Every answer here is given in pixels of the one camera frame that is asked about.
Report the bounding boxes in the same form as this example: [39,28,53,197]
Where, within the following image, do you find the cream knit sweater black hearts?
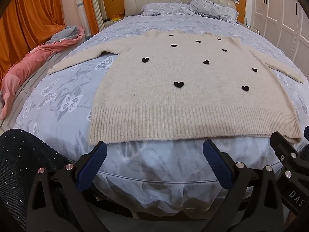
[49,30,303,144]

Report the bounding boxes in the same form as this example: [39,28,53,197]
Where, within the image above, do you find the white panelled wardrobe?
[251,0,308,78]

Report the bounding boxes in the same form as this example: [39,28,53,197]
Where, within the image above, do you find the grey cloth on floor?
[45,26,79,44]

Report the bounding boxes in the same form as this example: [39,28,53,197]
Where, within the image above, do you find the right grey floral pillow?
[190,0,239,24]

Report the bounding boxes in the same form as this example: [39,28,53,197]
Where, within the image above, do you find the orange curtain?
[1,0,65,78]

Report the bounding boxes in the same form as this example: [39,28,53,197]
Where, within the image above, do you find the white bedside table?
[104,18,123,28]

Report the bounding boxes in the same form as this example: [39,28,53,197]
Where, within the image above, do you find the pink blanket on floor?
[1,27,84,119]

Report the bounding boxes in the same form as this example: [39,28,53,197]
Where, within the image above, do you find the black sparkly trouser leg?
[0,129,69,231]

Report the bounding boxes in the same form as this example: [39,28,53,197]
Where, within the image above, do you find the white sheer curtain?
[76,0,92,40]

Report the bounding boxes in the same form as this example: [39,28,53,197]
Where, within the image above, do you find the left grey floral pillow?
[141,2,195,16]

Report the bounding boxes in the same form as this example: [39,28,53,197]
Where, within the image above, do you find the grey floral pillow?
[190,0,239,24]
[141,2,195,16]

